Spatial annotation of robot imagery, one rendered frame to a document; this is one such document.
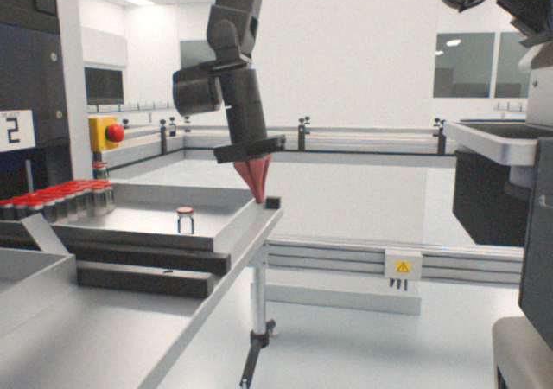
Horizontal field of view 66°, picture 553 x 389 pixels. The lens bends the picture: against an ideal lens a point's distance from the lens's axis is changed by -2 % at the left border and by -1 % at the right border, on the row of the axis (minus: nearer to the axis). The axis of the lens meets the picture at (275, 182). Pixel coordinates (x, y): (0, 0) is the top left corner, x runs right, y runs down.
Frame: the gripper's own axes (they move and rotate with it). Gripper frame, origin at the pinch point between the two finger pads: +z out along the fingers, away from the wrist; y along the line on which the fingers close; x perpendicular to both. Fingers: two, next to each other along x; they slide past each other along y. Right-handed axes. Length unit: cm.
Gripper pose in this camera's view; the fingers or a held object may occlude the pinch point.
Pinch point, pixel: (259, 198)
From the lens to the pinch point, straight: 67.1
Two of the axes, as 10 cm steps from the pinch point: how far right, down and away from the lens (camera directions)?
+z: 1.7, 9.7, 1.6
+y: -9.6, 1.3, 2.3
